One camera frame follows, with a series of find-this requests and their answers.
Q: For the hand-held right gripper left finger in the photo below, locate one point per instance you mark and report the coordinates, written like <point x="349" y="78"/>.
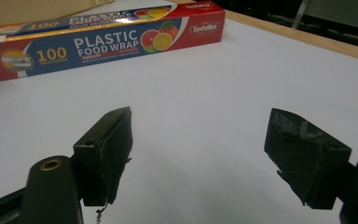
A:
<point x="105" y="158"/>

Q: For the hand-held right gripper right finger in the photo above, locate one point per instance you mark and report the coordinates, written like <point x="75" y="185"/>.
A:
<point x="304" y="155"/>

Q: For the red and blue wrap box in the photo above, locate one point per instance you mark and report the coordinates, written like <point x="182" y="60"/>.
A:
<point x="105" y="46"/>

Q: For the metal stand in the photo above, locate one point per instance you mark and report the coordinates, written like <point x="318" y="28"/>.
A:
<point x="300" y="14"/>

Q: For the cardboard box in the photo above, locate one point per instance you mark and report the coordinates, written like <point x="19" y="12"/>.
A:
<point x="28" y="9"/>

